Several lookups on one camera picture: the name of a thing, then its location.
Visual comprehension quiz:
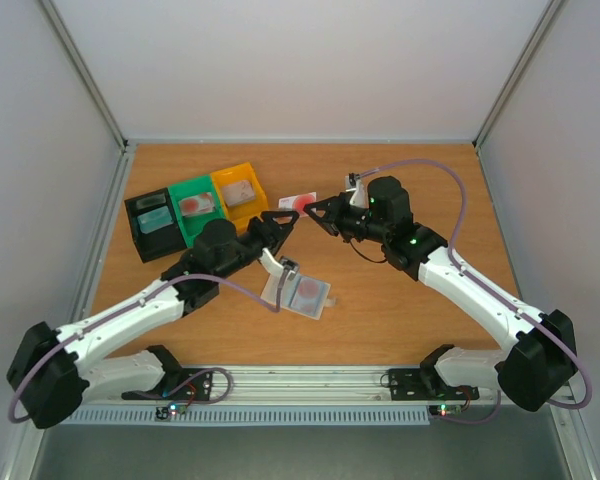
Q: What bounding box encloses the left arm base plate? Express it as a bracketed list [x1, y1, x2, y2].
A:
[122, 368, 214, 402]

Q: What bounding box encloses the yellow plastic bin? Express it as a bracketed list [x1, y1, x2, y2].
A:
[210, 162, 269, 233]

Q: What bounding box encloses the teal card in black bin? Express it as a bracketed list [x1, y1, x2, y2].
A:
[137, 206, 174, 235]

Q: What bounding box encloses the grey slotted cable duct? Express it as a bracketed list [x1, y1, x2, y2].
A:
[63, 405, 430, 428]

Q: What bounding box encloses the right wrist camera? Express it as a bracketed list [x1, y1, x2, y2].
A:
[345, 173, 368, 209]

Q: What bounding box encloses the red circle white card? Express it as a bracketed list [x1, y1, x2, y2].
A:
[278, 192, 317, 217]

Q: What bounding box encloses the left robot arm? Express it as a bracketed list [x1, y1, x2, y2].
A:
[6, 211, 299, 429]

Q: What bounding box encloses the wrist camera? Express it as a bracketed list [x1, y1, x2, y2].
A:
[345, 173, 368, 209]
[258, 248, 299, 288]

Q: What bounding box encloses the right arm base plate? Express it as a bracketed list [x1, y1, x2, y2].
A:
[380, 368, 480, 402]

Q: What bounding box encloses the card in yellow bin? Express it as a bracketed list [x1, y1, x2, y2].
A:
[221, 179, 256, 208]

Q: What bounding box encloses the beige card holder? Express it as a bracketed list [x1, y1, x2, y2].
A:
[280, 274, 335, 320]

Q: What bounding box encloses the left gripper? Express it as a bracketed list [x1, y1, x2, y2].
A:
[215, 212, 300, 283]

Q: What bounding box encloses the black plastic bin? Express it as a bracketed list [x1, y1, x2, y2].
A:
[124, 188, 186, 263]

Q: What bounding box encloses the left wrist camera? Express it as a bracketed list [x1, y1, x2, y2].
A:
[258, 248, 299, 288]

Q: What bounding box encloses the aluminium front rail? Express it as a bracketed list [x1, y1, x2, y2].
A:
[83, 366, 494, 406]

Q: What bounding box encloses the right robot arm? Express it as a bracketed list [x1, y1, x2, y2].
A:
[303, 176, 577, 412]

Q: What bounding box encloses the green plastic bin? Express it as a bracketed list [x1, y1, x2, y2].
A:
[168, 175, 226, 247]

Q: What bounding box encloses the red card in green bin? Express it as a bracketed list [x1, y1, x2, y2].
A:
[178, 192, 216, 217]

